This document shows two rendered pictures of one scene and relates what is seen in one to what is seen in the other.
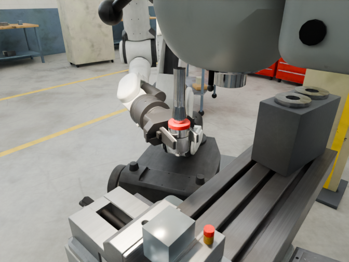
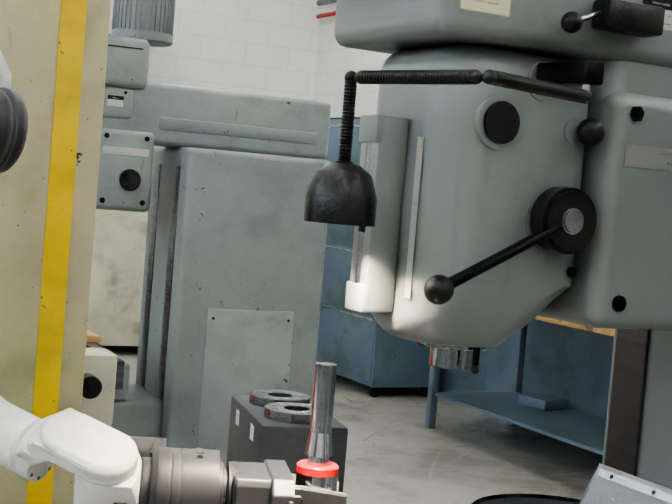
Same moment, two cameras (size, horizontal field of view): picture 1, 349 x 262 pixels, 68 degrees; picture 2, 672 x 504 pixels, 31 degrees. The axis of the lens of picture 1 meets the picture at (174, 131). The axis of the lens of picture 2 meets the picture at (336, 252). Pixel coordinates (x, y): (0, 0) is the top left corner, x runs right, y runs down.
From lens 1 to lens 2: 1.24 m
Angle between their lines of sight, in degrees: 70
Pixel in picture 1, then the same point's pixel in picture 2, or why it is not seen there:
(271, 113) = (293, 443)
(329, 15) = (624, 293)
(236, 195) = not seen: outside the picture
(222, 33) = (527, 306)
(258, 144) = not seen: outside the picture
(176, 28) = (479, 303)
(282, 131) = not seen: hidden behind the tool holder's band
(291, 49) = (606, 315)
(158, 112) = (240, 470)
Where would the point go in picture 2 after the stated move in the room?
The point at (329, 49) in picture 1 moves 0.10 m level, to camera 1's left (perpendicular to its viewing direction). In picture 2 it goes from (626, 313) to (612, 319)
